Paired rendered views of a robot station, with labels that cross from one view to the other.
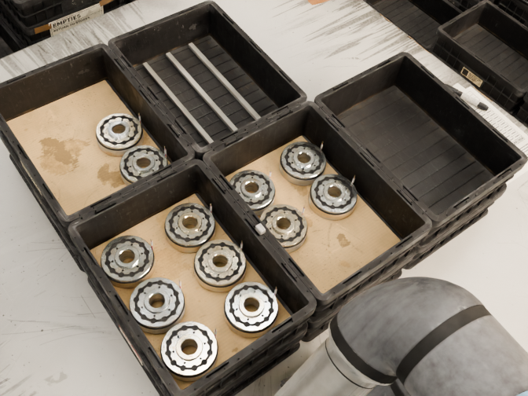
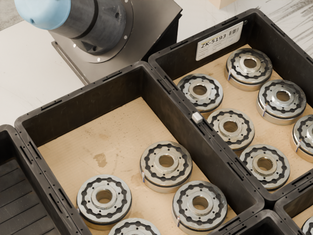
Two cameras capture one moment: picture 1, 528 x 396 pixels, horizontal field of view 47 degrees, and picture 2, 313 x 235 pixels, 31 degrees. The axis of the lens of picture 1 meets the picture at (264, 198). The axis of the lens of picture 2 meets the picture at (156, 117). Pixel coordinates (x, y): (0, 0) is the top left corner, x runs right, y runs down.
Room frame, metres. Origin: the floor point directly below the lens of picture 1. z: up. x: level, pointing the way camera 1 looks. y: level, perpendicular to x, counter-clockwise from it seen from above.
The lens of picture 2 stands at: (1.23, 0.00, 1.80)
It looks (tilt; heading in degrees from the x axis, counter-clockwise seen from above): 54 degrees down; 187
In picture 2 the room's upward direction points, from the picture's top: 4 degrees clockwise
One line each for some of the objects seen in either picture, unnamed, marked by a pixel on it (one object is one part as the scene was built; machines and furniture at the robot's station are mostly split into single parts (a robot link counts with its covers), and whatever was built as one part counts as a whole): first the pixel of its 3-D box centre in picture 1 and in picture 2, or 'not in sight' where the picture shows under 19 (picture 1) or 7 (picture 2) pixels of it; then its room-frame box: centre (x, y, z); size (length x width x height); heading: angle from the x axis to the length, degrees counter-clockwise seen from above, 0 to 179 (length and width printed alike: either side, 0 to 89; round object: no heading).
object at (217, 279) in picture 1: (220, 262); (229, 128); (0.54, 0.07, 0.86); 0.10 x 0.10 x 0.01
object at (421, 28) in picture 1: (406, 29); not in sight; (2.06, -0.49, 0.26); 0.40 x 0.30 x 0.23; 47
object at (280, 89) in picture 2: (156, 301); (282, 96); (0.44, 0.17, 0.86); 0.05 x 0.05 x 0.01
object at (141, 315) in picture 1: (156, 302); (282, 98); (0.44, 0.17, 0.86); 0.10 x 0.10 x 0.01
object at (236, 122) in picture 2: (220, 261); (230, 127); (0.54, 0.07, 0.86); 0.05 x 0.05 x 0.01
